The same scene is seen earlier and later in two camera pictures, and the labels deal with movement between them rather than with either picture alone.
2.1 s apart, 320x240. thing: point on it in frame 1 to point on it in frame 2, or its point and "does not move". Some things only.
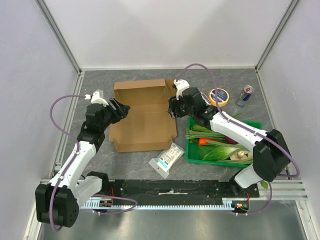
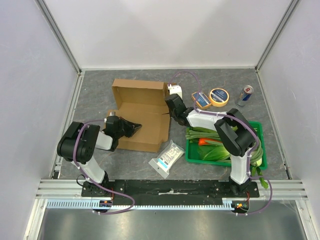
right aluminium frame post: x=282 y=22 does not move
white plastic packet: x=167 y=159 does not move
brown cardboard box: x=148 y=124 does not move
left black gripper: x=121 y=111 to x=132 y=127
